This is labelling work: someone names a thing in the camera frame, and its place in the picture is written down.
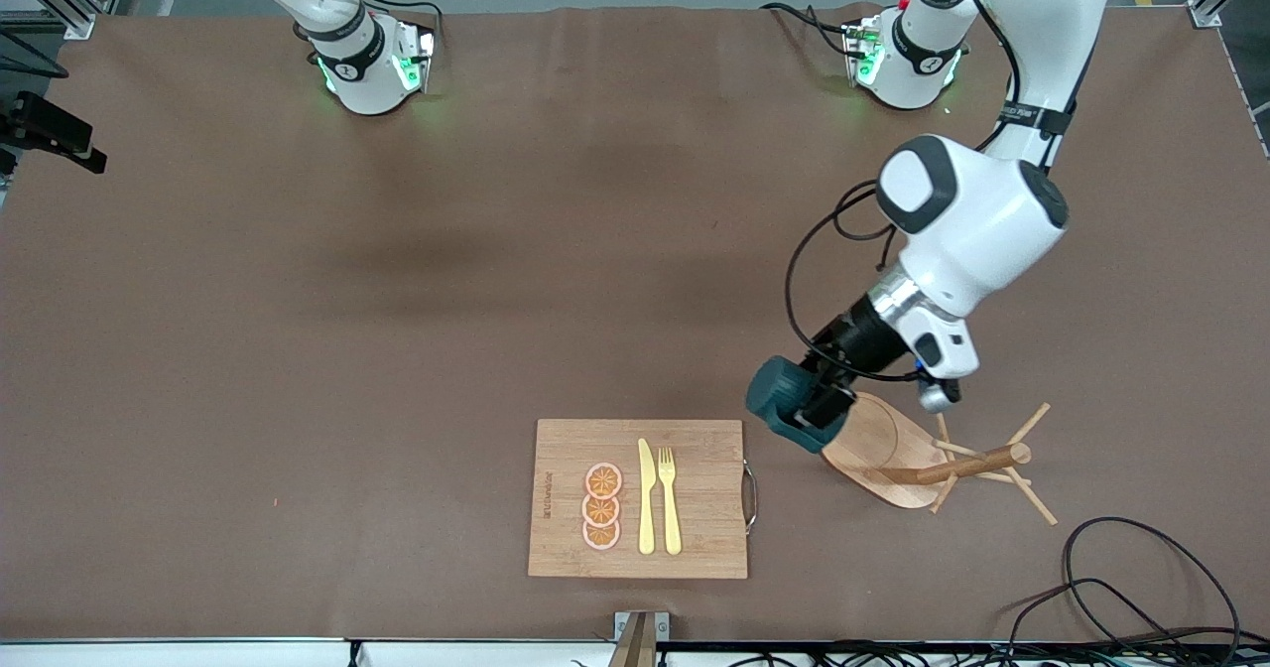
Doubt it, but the black base power cable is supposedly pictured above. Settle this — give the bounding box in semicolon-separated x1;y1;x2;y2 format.
357;0;444;48
759;2;859;58

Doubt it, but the black clamp device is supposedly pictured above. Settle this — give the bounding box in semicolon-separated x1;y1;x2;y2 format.
0;91;108;175

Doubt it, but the wooden mug tree rack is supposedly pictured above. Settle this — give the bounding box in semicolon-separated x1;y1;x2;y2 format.
822;392;1059;527

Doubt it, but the yellow plastic fork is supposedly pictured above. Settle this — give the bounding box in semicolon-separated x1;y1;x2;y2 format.
658;447;684;556

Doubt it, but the wooden cutting board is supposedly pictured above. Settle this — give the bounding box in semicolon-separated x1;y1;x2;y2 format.
528;419;758;580

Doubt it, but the metal table edge bracket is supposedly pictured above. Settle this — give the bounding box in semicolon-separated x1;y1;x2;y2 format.
607;610;671;667

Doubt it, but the yellow plastic knife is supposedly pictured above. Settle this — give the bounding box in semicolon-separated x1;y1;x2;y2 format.
637;438;657;556

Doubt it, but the teal ribbed ceramic cup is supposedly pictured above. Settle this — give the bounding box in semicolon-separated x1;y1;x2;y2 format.
746;356;854;454

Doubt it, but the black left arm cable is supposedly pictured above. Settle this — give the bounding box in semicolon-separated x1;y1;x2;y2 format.
784;179;929;383

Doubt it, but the black looped table cable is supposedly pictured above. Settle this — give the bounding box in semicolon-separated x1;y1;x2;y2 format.
1064;516;1241;648
992;578;1192;653

